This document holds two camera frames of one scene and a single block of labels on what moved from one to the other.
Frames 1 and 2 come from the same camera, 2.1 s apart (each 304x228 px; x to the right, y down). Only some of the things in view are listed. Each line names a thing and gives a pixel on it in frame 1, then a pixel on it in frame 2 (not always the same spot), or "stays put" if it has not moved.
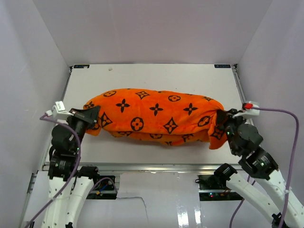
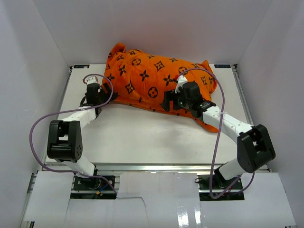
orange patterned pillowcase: (158, 117) -> (140, 79)
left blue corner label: (81, 66) stays put
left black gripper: (89, 115) -> (109, 91)
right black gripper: (222, 115) -> (171, 96)
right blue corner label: (222, 66) stays put
